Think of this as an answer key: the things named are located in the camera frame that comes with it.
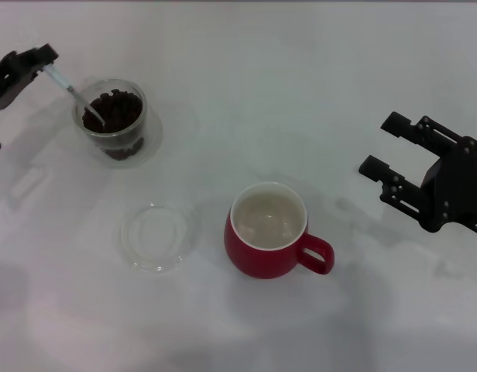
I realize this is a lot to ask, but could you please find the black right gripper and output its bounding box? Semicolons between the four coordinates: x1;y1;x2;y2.
357;111;477;239

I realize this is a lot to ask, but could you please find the blue handled metal spoon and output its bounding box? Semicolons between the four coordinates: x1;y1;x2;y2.
43;64;107;127

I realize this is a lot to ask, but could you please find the roasted coffee bean heap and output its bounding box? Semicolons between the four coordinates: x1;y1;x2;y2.
81;89;144;162

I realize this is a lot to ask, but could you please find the double walled glass cup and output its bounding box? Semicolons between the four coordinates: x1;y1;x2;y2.
73;78;149;163

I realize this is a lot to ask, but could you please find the red ceramic mug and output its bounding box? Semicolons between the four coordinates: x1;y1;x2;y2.
223;181;335;279

